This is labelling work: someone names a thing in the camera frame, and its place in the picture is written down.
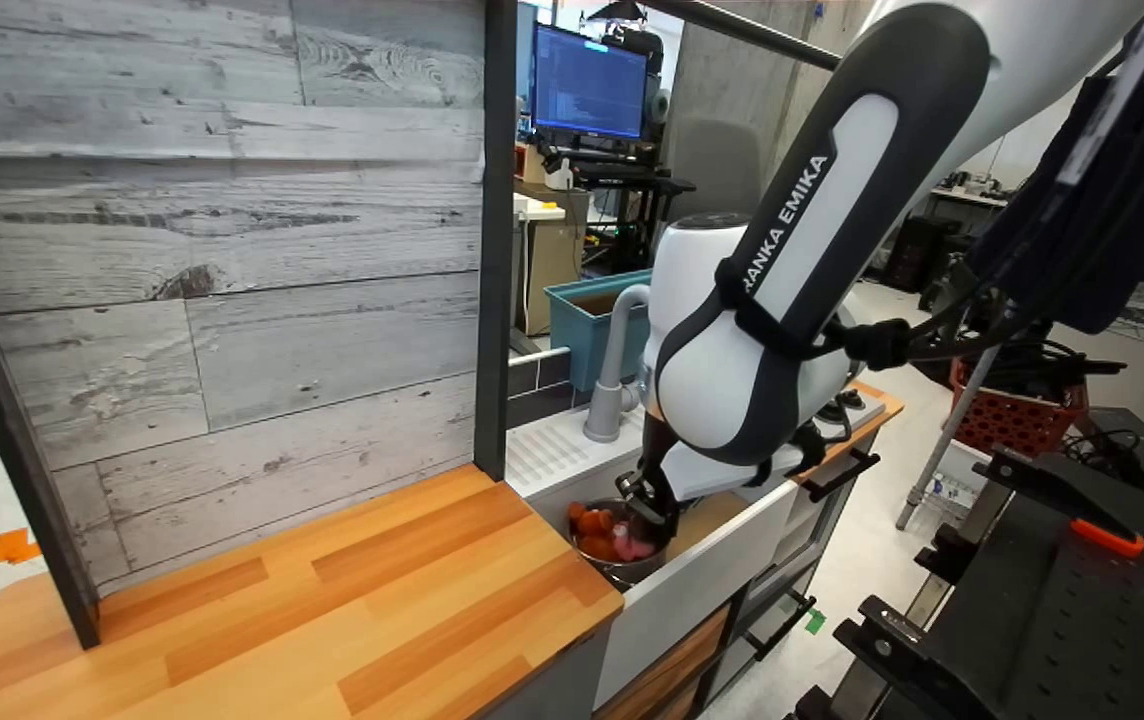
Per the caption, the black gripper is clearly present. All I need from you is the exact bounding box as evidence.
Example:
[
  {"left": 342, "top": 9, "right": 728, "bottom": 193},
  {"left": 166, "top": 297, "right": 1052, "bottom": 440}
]
[{"left": 616, "top": 412, "right": 687, "bottom": 544}]

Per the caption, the pink plush toy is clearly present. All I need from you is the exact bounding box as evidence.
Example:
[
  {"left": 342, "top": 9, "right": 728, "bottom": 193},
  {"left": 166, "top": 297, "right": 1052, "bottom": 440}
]
[{"left": 598, "top": 520, "right": 664, "bottom": 568}]

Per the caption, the stainless steel pot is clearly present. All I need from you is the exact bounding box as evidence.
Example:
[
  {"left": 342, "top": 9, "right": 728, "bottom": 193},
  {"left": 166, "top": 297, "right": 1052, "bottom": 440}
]
[{"left": 554, "top": 492, "right": 685, "bottom": 593}]

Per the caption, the white toy sink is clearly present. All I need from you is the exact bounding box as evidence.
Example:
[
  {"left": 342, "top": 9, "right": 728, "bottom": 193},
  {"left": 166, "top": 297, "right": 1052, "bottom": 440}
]
[{"left": 500, "top": 397, "right": 855, "bottom": 714}]

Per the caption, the grey toy faucet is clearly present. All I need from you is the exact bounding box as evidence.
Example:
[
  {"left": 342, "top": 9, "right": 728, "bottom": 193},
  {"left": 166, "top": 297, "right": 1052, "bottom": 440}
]
[{"left": 579, "top": 281, "right": 656, "bottom": 449}]

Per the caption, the teal planter box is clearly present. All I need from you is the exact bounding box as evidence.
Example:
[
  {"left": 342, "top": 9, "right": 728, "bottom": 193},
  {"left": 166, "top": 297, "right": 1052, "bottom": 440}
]
[{"left": 542, "top": 267, "right": 656, "bottom": 405}]

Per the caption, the cardboard box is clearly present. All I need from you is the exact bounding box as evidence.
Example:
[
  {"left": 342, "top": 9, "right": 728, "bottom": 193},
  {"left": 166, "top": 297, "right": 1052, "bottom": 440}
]
[{"left": 515, "top": 213, "right": 592, "bottom": 341}]

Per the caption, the red plastic crate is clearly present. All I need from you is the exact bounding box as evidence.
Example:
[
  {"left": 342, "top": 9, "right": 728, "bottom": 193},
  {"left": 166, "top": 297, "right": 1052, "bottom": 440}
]
[{"left": 949, "top": 348, "right": 1083, "bottom": 465}]

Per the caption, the computer monitor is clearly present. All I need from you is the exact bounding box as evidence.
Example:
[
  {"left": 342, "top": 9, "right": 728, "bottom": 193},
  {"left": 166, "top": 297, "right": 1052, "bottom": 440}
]
[{"left": 522, "top": 17, "right": 656, "bottom": 151}]

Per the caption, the black pegboard table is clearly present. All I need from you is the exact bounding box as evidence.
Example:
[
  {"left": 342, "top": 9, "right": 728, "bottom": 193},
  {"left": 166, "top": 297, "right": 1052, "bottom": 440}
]
[{"left": 790, "top": 408, "right": 1144, "bottom": 720}]

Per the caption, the orange black bar clamp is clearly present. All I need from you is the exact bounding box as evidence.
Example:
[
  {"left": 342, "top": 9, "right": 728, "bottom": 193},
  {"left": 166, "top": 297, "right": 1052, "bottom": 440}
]
[{"left": 1063, "top": 514, "right": 1144, "bottom": 564}]

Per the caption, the grey wood plank backdrop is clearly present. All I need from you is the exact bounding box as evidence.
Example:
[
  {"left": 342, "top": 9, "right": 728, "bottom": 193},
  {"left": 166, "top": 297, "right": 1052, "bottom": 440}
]
[{"left": 0, "top": 0, "right": 490, "bottom": 600}]

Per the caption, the black hanging bag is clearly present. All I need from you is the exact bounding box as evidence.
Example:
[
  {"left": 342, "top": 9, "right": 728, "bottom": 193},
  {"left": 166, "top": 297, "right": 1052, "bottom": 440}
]
[{"left": 969, "top": 0, "right": 1144, "bottom": 341}]

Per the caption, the orange floor tape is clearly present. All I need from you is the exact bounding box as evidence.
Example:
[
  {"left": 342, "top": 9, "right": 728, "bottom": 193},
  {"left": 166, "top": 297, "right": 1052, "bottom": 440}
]
[{"left": 0, "top": 523, "right": 45, "bottom": 572}]

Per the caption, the black oven handle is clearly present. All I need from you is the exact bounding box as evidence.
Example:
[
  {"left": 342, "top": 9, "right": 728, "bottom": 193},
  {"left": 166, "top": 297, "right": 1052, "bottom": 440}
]
[{"left": 794, "top": 449, "right": 886, "bottom": 509}]

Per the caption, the black metal frame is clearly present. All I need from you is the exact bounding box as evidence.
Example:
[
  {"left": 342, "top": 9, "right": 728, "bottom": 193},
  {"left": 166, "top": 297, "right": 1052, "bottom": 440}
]
[{"left": 0, "top": 0, "right": 844, "bottom": 658}]

